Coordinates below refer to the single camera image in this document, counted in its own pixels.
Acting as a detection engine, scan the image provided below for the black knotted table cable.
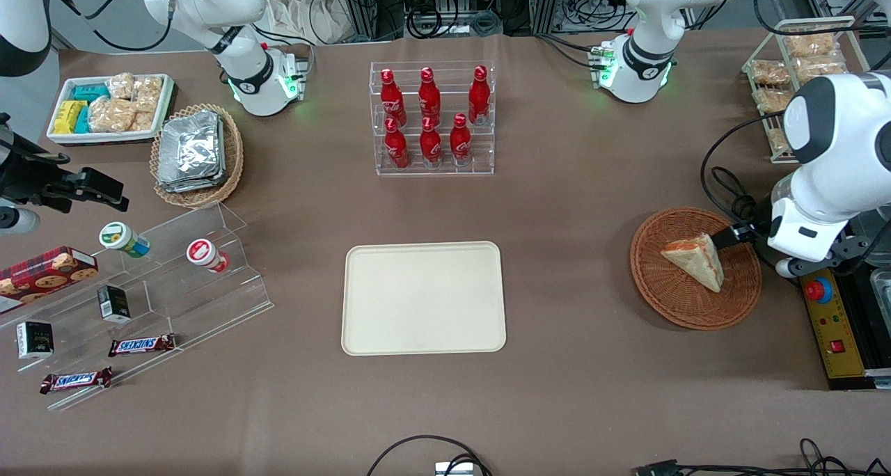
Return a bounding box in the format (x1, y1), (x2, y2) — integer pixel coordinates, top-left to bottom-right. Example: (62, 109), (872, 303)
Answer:
(709, 166), (759, 221)

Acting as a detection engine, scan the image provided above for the round brown wicker basket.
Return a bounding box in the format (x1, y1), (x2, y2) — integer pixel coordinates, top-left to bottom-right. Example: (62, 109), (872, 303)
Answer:
(630, 207), (763, 331)

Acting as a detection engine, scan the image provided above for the snickers chocolate bar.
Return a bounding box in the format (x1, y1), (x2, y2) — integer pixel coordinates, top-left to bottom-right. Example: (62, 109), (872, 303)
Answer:
(109, 334), (176, 357)
(40, 367), (113, 395)

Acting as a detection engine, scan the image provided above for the yellow snack packet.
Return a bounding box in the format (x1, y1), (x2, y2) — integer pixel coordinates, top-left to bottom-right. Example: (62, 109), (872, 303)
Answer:
(54, 100), (88, 134)

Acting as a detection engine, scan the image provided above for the clear acrylic stepped shelf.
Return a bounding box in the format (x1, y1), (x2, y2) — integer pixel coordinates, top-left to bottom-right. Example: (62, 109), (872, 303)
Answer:
(0, 201), (274, 412)

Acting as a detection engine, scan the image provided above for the beige cloth bag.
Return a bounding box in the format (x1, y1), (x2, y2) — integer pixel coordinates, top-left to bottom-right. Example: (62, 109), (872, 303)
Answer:
(261, 0), (356, 45)

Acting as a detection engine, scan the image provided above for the triangular sandwich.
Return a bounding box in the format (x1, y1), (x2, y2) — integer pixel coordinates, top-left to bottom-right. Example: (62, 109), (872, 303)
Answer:
(660, 232), (725, 293)

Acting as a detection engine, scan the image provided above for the white wire rack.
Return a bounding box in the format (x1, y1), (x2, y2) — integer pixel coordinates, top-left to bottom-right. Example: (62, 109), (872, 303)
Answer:
(741, 17), (891, 165)

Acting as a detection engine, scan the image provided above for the red cola bottle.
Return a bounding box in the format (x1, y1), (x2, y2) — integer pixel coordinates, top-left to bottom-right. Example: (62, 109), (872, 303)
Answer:
(418, 67), (441, 123)
(381, 69), (407, 125)
(468, 65), (490, 125)
(420, 116), (443, 167)
(450, 113), (472, 165)
(384, 118), (410, 169)

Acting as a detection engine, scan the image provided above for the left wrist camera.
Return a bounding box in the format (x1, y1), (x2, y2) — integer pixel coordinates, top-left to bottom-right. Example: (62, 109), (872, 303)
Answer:
(775, 236), (874, 279)

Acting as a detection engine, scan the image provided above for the silver foil packet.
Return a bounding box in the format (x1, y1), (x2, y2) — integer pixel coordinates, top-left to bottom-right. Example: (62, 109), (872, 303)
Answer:
(159, 111), (223, 184)
(157, 173), (227, 193)

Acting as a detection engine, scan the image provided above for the yellow control panel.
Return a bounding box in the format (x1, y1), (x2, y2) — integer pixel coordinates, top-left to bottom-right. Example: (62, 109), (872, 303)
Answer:
(799, 266), (867, 379)

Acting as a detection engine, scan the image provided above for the clear acrylic bottle rack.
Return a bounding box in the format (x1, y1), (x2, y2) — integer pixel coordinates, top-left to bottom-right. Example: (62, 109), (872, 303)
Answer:
(370, 61), (496, 177)

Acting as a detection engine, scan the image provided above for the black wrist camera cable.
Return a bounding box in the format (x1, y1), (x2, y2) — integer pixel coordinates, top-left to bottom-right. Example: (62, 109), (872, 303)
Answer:
(700, 111), (787, 228)

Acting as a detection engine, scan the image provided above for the red cookie box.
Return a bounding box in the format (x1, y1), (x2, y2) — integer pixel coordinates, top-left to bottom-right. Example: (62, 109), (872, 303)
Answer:
(0, 246), (99, 315)

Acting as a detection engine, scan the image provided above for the green lid yogurt cup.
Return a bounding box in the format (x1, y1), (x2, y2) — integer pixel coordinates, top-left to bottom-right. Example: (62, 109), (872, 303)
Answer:
(100, 222), (150, 258)

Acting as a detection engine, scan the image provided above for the black cable with plug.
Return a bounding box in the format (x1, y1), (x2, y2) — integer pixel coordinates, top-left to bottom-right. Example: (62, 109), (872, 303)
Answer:
(633, 438), (891, 476)

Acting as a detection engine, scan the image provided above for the white rectangular snack tray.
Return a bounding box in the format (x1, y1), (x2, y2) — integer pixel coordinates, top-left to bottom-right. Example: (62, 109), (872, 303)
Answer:
(47, 74), (175, 146)

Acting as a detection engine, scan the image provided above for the black arm base cable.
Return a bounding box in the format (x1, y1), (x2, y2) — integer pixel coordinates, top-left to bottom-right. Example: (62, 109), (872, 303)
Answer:
(536, 34), (606, 70)

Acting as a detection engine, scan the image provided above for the black looped cable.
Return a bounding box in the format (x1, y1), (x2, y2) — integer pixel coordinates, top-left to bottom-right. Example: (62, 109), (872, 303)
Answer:
(367, 434), (491, 476)

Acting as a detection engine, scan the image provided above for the oval tan wicker basket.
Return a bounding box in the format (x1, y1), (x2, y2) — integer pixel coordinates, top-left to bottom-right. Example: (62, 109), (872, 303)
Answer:
(150, 104), (244, 209)

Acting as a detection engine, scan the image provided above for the black appliance box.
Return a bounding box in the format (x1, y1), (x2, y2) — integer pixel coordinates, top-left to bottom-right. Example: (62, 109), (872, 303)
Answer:
(797, 208), (891, 391)

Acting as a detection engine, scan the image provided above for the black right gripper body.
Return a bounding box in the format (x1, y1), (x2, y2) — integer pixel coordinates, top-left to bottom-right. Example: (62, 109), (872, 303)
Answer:
(0, 135), (72, 207)

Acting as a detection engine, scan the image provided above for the small black carton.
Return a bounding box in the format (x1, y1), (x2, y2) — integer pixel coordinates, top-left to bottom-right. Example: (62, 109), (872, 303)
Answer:
(97, 285), (132, 324)
(16, 321), (54, 360)

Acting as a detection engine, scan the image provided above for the red lid yogurt cup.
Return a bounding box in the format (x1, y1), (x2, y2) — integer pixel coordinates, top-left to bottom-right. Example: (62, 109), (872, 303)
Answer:
(187, 239), (230, 273)

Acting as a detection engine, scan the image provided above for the coiled black cable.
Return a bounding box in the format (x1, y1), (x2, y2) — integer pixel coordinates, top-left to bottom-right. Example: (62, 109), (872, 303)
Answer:
(407, 6), (443, 38)

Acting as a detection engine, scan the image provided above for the cream plastic serving tray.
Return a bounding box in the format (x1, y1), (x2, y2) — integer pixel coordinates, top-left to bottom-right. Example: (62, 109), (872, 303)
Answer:
(341, 241), (507, 356)

